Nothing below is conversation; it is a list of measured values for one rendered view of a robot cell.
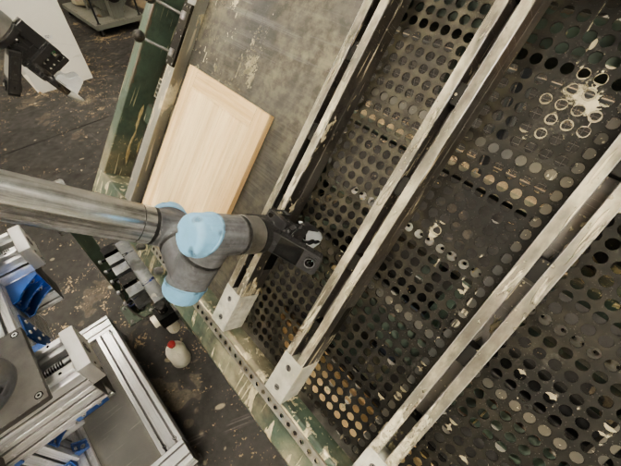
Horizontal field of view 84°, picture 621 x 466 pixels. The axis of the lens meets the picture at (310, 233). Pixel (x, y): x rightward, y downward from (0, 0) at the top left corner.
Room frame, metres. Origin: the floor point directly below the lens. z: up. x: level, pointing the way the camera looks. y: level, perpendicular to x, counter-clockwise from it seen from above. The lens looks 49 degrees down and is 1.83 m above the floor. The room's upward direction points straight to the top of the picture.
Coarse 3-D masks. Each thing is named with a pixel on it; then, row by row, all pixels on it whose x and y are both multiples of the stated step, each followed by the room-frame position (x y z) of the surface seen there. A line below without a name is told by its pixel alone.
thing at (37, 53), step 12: (24, 24) 0.89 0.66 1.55; (12, 36) 0.86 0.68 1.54; (24, 36) 0.88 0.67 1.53; (36, 36) 0.90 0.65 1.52; (0, 48) 0.85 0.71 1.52; (24, 48) 0.88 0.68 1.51; (36, 48) 0.89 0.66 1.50; (48, 48) 0.89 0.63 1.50; (24, 60) 0.87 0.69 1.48; (36, 60) 0.87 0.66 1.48; (48, 60) 0.89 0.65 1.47; (60, 60) 0.91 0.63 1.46; (48, 72) 0.88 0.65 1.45
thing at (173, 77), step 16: (192, 0) 1.29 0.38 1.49; (208, 0) 1.31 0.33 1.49; (192, 16) 1.26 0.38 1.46; (192, 32) 1.25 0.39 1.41; (192, 48) 1.25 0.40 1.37; (176, 64) 1.20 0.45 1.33; (176, 80) 1.19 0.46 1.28; (160, 96) 1.17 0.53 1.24; (176, 96) 1.18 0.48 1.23; (160, 112) 1.13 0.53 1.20; (160, 128) 1.12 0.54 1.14; (144, 144) 1.09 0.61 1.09; (144, 160) 1.05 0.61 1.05; (144, 176) 1.04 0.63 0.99; (128, 192) 1.01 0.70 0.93
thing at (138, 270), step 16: (112, 256) 0.82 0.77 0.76; (128, 256) 0.84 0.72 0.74; (128, 272) 0.76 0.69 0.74; (144, 272) 0.77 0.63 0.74; (128, 288) 0.68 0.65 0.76; (160, 288) 0.69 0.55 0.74; (128, 304) 0.71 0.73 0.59; (144, 304) 0.66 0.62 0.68; (160, 304) 0.60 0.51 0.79; (160, 320) 0.56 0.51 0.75; (176, 320) 0.59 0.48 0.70
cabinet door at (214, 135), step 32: (192, 96) 1.10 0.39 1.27; (224, 96) 1.01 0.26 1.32; (192, 128) 1.02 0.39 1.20; (224, 128) 0.94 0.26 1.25; (256, 128) 0.86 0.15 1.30; (160, 160) 1.03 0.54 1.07; (192, 160) 0.94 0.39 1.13; (224, 160) 0.86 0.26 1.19; (160, 192) 0.94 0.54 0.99; (192, 192) 0.86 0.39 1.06; (224, 192) 0.79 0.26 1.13
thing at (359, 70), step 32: (384, 0) 0.80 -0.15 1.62; (352, 32) 0.80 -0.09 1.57; (384, 32) 0.79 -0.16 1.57; (352, 64) 0.75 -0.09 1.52; (320, 96) 0.74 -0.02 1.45; (352, 96) 0.74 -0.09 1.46; (320, 128) 0.69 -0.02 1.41; (288, 160) 0.68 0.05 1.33; (320, 160) 0.67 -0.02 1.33; (288, 192) 0.62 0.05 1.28; (256, 256) 0.55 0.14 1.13; (256, 288) 0.52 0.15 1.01; (224, 320) 0.46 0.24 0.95
